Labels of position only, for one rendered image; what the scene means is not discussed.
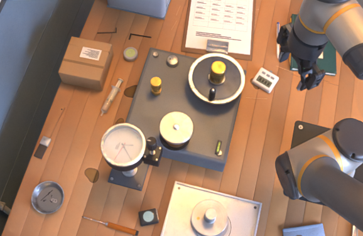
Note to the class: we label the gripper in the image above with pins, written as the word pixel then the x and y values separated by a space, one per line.
pixel 307 44

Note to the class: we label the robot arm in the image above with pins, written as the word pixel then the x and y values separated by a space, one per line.
pixel 347 26

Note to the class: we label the grey dead-weight tester body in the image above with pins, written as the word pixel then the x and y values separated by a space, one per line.
pixel 196 124

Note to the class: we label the silver test weight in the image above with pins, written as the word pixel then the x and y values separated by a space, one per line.
pixel 210 220

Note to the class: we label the black pointer knob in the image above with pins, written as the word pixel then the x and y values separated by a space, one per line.
pixel 152 152

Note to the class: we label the silver tray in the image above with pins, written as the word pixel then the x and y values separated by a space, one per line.
pixel 178 212

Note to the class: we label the white-faced press gauge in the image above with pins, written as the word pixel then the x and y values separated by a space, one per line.
pixel 123 145

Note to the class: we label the grey gauge foot plate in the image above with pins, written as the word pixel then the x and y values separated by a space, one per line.
pixel 119 179

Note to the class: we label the green notebook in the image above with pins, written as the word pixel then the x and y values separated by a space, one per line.
pixel 329 59

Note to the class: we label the white digital timer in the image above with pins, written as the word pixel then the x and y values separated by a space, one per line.
pixel 265 79

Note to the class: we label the black mounting plate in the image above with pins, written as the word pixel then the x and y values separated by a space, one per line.
pixel 310 133

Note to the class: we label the white pen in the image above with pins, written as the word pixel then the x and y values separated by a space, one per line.
pixel 277 29

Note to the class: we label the white-rimmed dark handwheel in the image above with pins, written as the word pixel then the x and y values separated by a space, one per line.
pixel 228 79

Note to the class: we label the brass handwheel hub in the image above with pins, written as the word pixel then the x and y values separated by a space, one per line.
pixel 217 71

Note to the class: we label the black handwheel grip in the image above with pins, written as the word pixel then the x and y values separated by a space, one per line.
pixel 212 94

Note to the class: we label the brown clipboard with paper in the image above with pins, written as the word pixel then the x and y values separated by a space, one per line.
pixel 220 23

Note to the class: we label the green spirit level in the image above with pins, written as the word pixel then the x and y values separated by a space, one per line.
pixel 218 147

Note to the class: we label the silver domed cap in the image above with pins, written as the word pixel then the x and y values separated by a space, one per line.
pixel 172 60

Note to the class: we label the silver piston platform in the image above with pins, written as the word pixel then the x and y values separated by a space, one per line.
pixel 176 128

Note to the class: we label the grey-blue flat box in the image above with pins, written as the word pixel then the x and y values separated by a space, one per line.
pixel 304 230

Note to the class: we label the brass valve knob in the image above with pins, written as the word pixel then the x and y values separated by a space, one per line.
pixel 155 85

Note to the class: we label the small silver screw head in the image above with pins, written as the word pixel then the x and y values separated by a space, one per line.
pixel 155 54

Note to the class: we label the black hex key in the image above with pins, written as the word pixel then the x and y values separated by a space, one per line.
pixel 109 32
pixel 138 35

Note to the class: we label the clear plastic syringe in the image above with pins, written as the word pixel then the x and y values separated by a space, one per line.
pixel 111 96

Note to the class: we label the black block with pale disc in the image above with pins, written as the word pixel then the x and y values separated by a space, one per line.
pixel 148 217

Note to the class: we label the brown cardboard box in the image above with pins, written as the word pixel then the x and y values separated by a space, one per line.
pixel 84 65

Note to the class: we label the thin probe with grey block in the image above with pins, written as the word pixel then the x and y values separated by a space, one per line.
pixel 45 142

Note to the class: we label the round silver dish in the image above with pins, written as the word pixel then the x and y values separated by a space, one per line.
pixel 39 203

